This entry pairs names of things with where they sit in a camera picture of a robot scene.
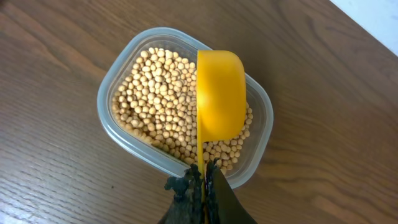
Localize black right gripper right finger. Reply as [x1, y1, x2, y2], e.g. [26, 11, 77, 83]
[205, 159, 257, 224]

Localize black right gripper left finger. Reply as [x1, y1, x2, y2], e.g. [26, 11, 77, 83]
[158, 164, 204, 224]

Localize yellow measuring scoop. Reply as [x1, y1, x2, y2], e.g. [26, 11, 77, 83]
[195, 49, 248, 181]

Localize soybeans in container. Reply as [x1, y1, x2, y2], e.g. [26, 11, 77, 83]
[111, 48, 252, 172]

